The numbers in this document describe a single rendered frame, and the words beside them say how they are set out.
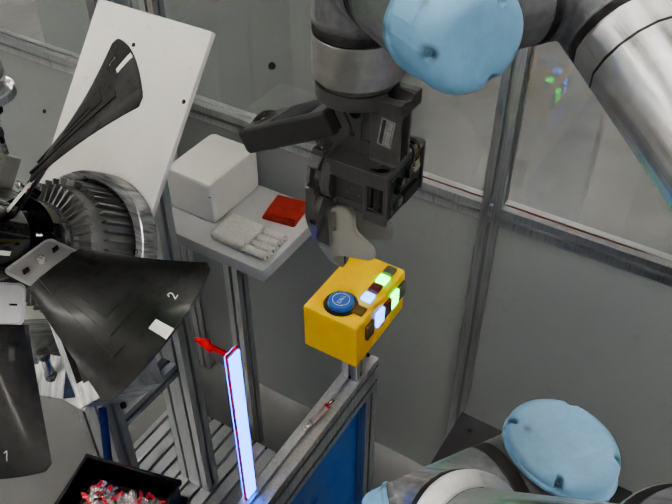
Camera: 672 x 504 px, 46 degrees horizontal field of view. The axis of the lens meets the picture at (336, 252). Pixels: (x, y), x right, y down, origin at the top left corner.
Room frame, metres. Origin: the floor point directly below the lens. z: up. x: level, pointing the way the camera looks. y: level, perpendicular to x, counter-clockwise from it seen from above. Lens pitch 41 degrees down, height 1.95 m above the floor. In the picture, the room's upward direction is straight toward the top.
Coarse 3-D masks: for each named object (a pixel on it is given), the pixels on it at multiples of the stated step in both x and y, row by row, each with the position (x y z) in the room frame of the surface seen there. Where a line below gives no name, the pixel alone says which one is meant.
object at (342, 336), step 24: (360, 264) 0.98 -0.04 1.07; (384, 264) 0.98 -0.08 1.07; (336, 288) 0.92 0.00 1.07; (360, 288) 0.92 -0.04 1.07; (384, 288) 0.92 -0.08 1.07; (312, 312) 0.87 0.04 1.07; (336, 312) 0.86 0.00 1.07; (312, 336) 0.87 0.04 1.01; (336, 336) 0.85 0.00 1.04; (360, 336) 0.84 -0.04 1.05; (360, 360) 0.84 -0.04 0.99
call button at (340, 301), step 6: (336, 294) 0.89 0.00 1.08; (342, 294) 0.89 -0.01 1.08; (348, 294) 0.89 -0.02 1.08; (330, 300) 0.88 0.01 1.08; (336, 300) 0.88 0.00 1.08; (342, 300) 0.88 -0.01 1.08; (348, 300) 0.88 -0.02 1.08; (330, 306) 0.87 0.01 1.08; (336, 306) 0.87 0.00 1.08; (342, 306) 0.87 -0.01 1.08; (348, 306) 0.87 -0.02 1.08; (342, 312) 0.86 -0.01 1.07
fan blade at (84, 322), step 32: (96, 256) 0.86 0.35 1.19; (128, 256) 0.86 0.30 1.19; (32, 288) 0.80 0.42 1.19; (64, 288) 0.80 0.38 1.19; (96, 288) 0.79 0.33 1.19; (128, 288) 0.79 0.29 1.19; (160, 288) 0.79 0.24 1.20; (192, 288) 0.78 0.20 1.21; (64, 320) 0.75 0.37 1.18; (96, 320) 0.74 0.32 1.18; (128, 320) 0.74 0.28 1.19; (160, 320) 0.73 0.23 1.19; (96, 352) 0.70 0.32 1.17; (128, 352) 0.69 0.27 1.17; (96, 384) 0.66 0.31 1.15; (128, 384) 0.65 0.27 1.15
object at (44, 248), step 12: (48, 240) 0.91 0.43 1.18; (36, 252) 0.88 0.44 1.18; (48, 252) 0.88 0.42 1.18; (60, 252) 0.88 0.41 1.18; (12, 264) 0.85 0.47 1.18; (24, 264) 0.85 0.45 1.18; (36, 264) 0.85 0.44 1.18; (48, 264) 0.85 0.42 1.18; (12, 276) 0.83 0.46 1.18; (24, 276) 0.83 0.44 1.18; (36, 276) 0.83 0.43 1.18
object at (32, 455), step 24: (0, 336) 0.81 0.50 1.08; (24, 336) 0.82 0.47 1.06; (0, 360) 0.79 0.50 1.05; (24, 360) 0.79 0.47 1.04; (0, 384) 0.76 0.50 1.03; (24, 384) 0.77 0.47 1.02; (0, 408) 0.74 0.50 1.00; (24, 408) 0.74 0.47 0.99; (0, 432) 0.71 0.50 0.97; (24, 432) 0.72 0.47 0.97; (24, 456) 0.69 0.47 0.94; (48, 456) 0.69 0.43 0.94
